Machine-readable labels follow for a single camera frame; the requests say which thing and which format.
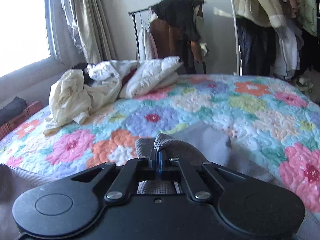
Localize grey waffle knit shirt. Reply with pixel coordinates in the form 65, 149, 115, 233
1, 123, 319, 239

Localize black clothes rack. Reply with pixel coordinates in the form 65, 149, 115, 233
128, 0, 208, 75

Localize hanging clothes on rack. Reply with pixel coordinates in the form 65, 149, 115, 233
233, 0, 319, 80

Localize floral patchwork quilt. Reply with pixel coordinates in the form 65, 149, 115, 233
1, 75, 319, 215

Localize cream crumpled garment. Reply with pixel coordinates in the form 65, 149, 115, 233
43, 69, 121, 135

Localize red-brown wooden bench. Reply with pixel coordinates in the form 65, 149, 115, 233
0, 101, 44, 140

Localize black cloth on bench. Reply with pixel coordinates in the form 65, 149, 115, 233
0, 96, 27, 126

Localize white crumpled shirt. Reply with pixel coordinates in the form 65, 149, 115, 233
87, 60, 139, 81

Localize white quilted jacket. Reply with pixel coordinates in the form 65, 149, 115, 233
119, 56, 183, 99

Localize beige window curtain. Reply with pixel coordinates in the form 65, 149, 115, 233
44, 0, 116, 68

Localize white curved rack pole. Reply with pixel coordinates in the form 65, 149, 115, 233
231, 0, 242, 76

